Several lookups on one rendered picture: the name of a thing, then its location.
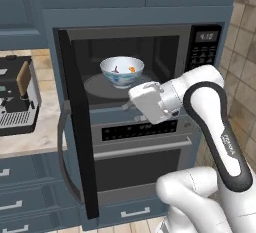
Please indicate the black microwave door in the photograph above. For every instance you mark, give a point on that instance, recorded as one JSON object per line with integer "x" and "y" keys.
{"x": 78, "y": 127}

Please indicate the grey microwave turntable plate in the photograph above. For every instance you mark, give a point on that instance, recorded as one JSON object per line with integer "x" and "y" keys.
{"x": 96, "y": 88}

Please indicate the steel built-in oven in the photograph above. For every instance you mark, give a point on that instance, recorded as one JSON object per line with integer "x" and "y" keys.
{"x": 140, "y": 170}

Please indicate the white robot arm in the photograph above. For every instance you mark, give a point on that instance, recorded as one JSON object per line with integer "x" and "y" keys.
{"x": 213, "y": 117}

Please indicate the blue drawer front under oven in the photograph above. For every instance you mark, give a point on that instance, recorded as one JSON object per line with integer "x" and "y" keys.
{"x": 110, "y": 215}

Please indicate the blue wall cupboard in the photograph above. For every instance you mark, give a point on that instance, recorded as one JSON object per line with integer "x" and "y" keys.
{"x": 18, "y": 10}

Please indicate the black silver coffee machine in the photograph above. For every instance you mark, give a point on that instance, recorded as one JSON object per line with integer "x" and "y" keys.
{"x": 15, "y": 110}

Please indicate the white blue patterned bowl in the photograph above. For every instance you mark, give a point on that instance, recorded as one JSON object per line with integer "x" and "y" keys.
{"x": 120, "y": 75}

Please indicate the black steel microwave oven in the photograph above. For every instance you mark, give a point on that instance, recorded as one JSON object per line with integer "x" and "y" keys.
{"x": 180, "y": 48}

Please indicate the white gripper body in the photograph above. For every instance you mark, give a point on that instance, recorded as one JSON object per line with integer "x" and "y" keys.
{"x": 146, "y": 102}

